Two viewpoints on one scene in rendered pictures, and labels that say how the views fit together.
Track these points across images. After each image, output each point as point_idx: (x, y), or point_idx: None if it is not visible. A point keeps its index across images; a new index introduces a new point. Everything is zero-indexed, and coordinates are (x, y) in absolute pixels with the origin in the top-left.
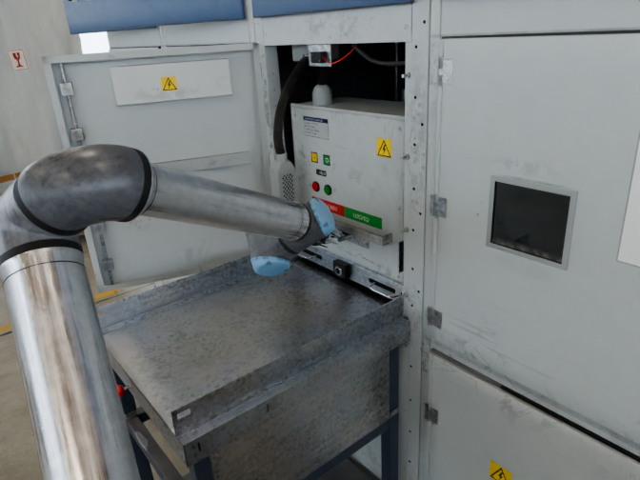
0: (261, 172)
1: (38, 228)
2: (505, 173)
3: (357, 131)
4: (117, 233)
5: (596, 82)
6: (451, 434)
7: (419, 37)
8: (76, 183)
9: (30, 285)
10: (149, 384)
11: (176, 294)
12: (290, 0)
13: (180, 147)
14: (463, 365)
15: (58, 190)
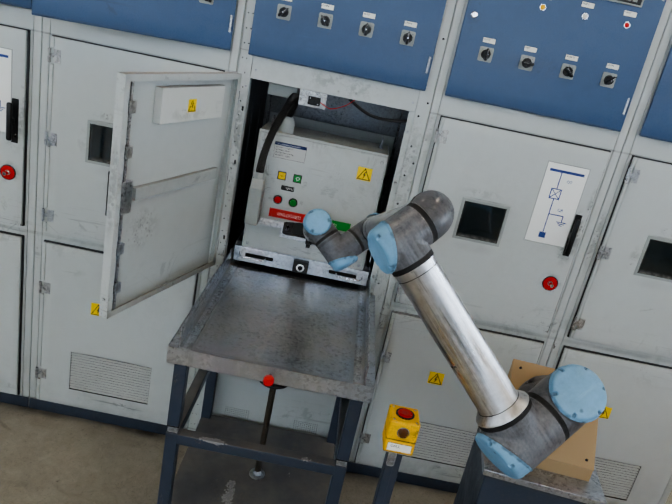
0: (215, 186)
1: (432, 241)
2: (471, 196)
3: (339, 160)
4: (124, 253)
5: (527, 156)
6: (401, 365)
7: (422, 111)
8: (452, 214)
9: (441, 273)
10: (294, 366)
11: (202, 305)
12: (305, 55)
13: (179, 163)
14: (416, 315)
15: (449, 219)
